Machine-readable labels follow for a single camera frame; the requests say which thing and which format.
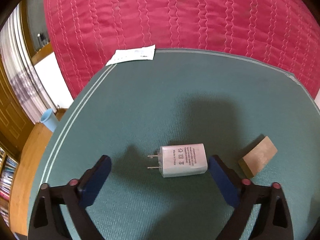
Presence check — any plain rectangular wooden block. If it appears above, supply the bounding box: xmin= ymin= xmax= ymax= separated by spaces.
xmin=238 ymin=136 xmax=278 ymax=179

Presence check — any white USB power adapter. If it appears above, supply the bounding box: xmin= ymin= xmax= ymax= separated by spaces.
xmin=148 ymin=144 xmax=208 ymax=178

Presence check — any wooden bookshelf with books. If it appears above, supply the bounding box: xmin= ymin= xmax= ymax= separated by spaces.
xmin=0 ymin=146 xmax=18 ymax=226

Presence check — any light blue cup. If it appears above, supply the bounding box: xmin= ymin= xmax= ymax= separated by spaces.
xmin=40 ymin=108 xmax=59 ymax=132

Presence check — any white curtain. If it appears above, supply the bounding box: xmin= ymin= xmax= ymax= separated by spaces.
xmin=1 ymin=5 xmax=56 ymax=123

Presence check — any white paper slip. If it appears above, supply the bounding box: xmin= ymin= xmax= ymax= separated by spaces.
xmin=106 ymin=44 xmax=156 ymax=66

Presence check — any red quilted cover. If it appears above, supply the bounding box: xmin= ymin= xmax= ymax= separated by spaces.
xmin=43 ymin=0 xmax=319 ymax=98

